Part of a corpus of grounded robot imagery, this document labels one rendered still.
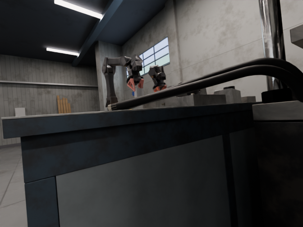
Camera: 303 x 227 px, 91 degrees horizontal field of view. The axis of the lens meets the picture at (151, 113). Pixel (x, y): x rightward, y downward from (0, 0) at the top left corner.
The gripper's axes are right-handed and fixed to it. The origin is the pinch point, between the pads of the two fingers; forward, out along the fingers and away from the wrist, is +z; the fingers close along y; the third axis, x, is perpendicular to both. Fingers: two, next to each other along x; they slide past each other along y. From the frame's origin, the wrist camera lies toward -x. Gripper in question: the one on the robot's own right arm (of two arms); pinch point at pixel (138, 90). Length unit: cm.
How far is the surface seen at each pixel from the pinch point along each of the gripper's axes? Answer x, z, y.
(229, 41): 18, -140, 252
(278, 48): -59, 27, 23
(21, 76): 583, -515, -174
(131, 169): -28, 49, -28
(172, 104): -12.4, 19.4, 10.3
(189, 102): -24.0, 25.2, 10.3
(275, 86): -52, 37, 22
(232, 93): -24, 20, 54
